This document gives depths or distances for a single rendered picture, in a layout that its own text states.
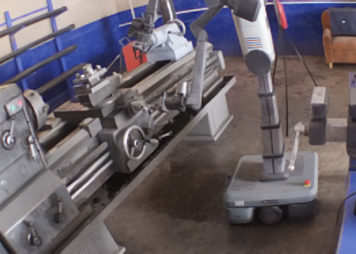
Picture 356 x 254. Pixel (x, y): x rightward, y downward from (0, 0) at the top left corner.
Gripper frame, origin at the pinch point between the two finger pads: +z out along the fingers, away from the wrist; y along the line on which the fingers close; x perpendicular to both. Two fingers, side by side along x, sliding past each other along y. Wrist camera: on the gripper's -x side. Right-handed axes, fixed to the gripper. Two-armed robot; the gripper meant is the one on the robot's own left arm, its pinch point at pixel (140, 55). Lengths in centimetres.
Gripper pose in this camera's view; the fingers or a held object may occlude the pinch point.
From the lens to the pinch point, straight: 184.7
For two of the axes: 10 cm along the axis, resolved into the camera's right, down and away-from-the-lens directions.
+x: 9.1, 3.9, -1.5
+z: -2.6, 8.0, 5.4
